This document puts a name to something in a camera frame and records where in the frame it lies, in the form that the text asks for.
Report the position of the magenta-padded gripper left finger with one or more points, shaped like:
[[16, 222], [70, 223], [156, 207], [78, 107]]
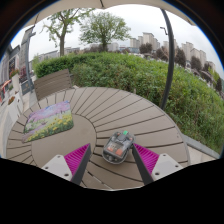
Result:
[[60, 166]]

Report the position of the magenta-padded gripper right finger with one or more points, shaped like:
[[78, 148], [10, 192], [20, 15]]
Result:
[[163, 166]]

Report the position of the grey transparent computer mouse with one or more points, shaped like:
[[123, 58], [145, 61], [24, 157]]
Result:
[[116, 148]]

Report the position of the flower print mouse pad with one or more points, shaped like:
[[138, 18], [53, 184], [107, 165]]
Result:
[[48, 121]]

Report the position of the white flower planter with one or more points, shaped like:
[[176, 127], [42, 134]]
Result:
[[15, 80], [15, 108]]

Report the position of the green hedge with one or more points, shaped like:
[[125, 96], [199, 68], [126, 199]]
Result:
[[150, 86]]

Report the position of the brown slatted chair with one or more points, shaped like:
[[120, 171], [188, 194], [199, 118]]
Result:
[[53, 83]]

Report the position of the dark curved umbrella pole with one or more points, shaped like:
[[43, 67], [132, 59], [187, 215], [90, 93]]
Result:
[[171, 66]]

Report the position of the grey sign pillar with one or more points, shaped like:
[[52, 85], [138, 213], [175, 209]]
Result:
[[27, 56]]

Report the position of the thin-crowned tree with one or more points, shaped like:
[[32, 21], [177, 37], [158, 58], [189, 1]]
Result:
[[62, 40]]

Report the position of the distant apartment buildings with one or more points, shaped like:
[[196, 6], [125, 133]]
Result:
[[148, 38]]

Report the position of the round-crowned tree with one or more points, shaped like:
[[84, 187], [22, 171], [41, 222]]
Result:
[[104, 28]]

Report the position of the beige umbrella canopy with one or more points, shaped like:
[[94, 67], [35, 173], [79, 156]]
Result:
[[110, 3]]

